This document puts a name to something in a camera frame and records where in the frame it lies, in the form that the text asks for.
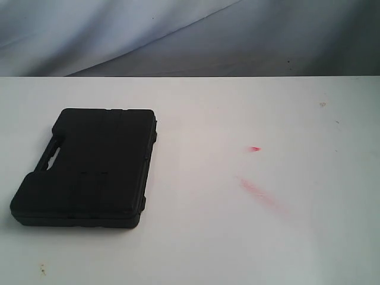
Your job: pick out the black plastic carrying case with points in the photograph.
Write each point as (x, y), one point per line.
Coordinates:
(93, 172)

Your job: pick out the white backdrop cloth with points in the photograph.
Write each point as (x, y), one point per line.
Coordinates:
(189, 38)

